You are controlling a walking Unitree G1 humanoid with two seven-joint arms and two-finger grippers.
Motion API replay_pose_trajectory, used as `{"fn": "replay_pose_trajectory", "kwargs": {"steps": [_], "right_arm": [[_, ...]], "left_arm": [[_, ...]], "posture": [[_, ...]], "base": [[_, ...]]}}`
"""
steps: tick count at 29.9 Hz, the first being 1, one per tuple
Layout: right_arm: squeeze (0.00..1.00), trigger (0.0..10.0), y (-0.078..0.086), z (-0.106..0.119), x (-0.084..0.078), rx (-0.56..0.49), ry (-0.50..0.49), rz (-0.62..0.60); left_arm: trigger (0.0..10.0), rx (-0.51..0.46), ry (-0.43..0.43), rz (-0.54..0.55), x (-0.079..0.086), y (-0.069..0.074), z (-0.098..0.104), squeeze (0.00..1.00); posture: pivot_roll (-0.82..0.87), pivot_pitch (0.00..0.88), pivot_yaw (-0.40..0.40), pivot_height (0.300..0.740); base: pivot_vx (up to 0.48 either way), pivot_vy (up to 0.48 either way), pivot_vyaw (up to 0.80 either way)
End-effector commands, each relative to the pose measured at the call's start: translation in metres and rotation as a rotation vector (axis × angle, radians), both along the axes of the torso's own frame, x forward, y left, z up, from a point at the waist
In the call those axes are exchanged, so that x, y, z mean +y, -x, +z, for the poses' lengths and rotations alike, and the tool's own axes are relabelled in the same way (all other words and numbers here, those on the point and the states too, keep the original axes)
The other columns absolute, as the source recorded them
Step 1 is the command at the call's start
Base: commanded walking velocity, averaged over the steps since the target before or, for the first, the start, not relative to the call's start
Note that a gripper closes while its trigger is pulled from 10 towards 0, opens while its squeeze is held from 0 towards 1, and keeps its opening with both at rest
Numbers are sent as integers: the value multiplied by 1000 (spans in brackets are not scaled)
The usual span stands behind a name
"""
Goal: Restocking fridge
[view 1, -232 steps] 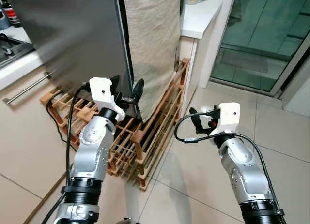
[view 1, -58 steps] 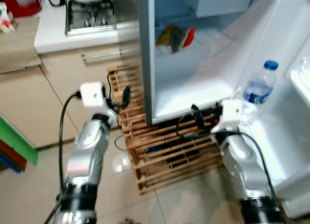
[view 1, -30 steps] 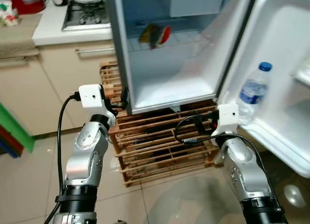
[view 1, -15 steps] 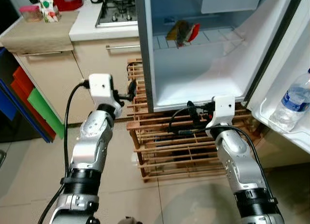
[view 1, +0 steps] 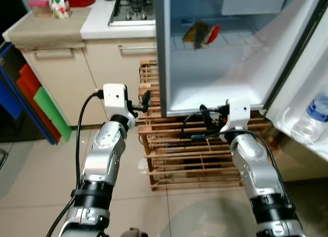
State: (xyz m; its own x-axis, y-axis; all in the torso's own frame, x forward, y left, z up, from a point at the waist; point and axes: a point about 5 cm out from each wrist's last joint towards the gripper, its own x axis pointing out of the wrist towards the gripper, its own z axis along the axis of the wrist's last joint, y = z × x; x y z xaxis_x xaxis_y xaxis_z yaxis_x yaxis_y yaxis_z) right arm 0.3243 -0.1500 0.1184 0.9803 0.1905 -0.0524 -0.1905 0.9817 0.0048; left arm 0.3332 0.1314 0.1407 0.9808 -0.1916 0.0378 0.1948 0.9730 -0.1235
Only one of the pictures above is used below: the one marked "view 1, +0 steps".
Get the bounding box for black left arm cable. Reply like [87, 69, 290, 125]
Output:
[47, 91, 106, 237]

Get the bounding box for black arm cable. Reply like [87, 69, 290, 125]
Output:
[47, 91, 106, 237]
[179, 109, 288, 202]

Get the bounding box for clear blue-capped water bottle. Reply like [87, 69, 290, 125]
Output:
[293, 93, 328, 143]

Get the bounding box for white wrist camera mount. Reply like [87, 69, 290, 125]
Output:
[102, 83, 129, 118]
[225, 98, 252, 133]

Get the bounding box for red flat board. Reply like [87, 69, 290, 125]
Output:
[16, 63, 62, 143]

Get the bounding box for silver cabinet handle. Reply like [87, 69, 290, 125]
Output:
[30, 47, 85, 54]
[119, 44, 157, 51]

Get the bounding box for dark robot foot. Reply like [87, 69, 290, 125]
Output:
[120, 228, 149, 237]

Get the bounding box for beige counter cloth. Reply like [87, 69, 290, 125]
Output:
[8, 8, 93, 50]

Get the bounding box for beige kitchen cabinet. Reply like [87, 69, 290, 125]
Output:
[20, 37, 159, 127]

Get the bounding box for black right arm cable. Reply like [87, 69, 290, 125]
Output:
[179, 109, 288, 202]

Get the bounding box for white fridge door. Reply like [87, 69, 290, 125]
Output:
[264, 14, 328, 161]

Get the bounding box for wooden slatted rack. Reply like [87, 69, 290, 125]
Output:
[137, 60, 288, 190]

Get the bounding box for white freezer compartment flap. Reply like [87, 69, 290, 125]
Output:
[221, 0, 289, 15]

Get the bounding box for pink-lidded clear container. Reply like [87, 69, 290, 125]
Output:
[28, 0, 52, 17]

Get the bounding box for white green-capped drink carton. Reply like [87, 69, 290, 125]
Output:
[50, 0, 71, 19]

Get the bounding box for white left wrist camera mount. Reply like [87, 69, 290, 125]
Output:
[102, 83, 129, 118]

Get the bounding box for black gas stove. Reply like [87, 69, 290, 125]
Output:
[109, 0, 156, 26]

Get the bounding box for grey small fridge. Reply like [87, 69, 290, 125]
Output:
[154, 0, 328, 118]

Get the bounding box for blue flat board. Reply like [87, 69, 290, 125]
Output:
[0, 42, 57, 145]

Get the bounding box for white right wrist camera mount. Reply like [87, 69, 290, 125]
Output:
[225, 98, 252, 133]

